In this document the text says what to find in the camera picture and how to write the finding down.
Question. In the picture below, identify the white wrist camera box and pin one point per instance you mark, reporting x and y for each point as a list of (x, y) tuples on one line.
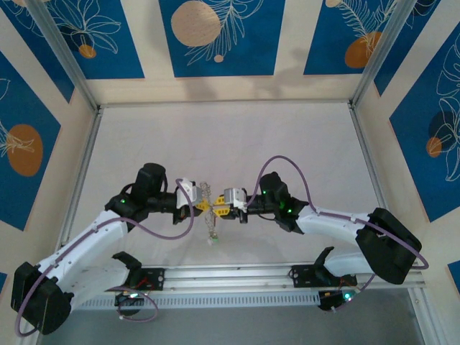
[(235, 198), (188, 192)]

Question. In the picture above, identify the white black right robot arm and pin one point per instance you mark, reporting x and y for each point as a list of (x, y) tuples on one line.
[(334, 224)]

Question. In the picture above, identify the aluminium frame post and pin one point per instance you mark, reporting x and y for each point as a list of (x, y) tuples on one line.
[(64, 54), (382, 54)]

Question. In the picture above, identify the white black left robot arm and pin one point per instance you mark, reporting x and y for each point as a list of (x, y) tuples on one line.
[(82, 240)]

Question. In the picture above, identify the controller board with green light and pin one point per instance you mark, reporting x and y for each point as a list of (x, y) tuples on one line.
[(131, 296), (341, 297)]

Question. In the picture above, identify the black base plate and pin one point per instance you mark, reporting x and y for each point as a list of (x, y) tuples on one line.
[(305, 276), (158, 278)]

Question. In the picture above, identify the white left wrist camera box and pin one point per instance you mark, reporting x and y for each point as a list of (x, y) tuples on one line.
[(188, 192)]

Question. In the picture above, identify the key with green tag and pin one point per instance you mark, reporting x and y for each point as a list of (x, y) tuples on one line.
[(214, 239)]

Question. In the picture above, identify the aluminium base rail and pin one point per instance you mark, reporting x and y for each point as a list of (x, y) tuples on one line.
[(230, 278)]

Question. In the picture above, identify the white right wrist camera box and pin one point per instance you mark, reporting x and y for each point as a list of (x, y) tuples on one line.
[(235, 198)]

